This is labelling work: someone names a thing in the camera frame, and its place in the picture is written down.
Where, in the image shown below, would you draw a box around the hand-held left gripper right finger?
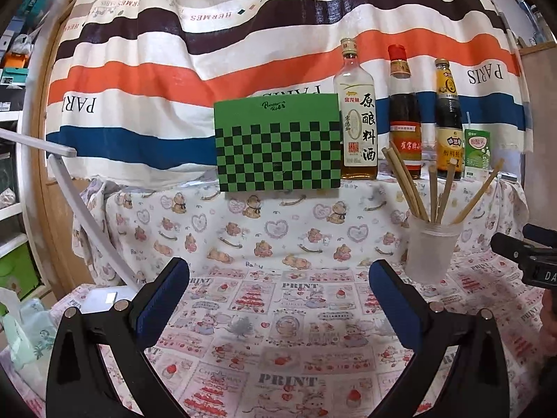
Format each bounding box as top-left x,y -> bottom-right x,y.
369,259 -> 511,418

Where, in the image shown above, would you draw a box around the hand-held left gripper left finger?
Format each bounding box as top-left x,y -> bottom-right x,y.
46,257 -> 191,418

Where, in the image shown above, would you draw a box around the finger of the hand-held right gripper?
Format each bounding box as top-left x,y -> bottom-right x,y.
523,224 -> 557,249
492,232 -> 529,267

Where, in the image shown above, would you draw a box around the translucent plastic cup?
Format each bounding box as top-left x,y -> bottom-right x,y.
405,211 -> 462,284

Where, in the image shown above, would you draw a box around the bunch of wooden chopsticks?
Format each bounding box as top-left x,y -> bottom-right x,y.
382,147 -> 505,227

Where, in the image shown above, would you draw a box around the person's right hand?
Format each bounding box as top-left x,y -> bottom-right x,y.
539,289 -> 557,358

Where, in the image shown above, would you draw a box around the white desk lamp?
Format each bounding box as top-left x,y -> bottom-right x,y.
0,128 -> 144,314

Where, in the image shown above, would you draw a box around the green milk carton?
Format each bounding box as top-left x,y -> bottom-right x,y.
462,113 -> 492,180

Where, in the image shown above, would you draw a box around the cake print tablecloth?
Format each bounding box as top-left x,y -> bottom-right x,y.
0,261 -> 557,418

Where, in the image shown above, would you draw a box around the bear print cloth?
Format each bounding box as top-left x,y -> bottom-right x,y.
72,170 -> 529,271

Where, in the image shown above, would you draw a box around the dark bottle with yellow label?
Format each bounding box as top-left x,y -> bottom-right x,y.
434,58 -> 465,182

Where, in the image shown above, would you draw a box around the wooden board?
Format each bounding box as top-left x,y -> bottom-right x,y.
22,0 -> 101,310

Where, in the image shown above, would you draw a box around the pale green tissue pack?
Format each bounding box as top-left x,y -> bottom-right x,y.
0,287 -> 59,375

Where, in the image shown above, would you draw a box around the cardboard box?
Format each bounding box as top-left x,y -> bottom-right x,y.
518,44 -> 557,149

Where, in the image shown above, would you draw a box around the green storage box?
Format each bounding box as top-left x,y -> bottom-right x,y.
0,244 -> 42,314

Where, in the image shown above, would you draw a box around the dark bottle with red cap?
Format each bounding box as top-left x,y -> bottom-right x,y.
387,44 -> 423,180

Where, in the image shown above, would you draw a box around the clear cooking wine bottle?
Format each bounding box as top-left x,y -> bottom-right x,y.
333,38 -> 378,180

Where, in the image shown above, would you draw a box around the white shelf unit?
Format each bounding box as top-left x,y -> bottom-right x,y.
0,0 -> 57,314

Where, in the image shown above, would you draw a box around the green checkered box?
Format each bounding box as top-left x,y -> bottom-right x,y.
213,93 -> 342,193

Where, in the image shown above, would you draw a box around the striped cloth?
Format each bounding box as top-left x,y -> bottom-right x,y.
44,0 -> 534,184

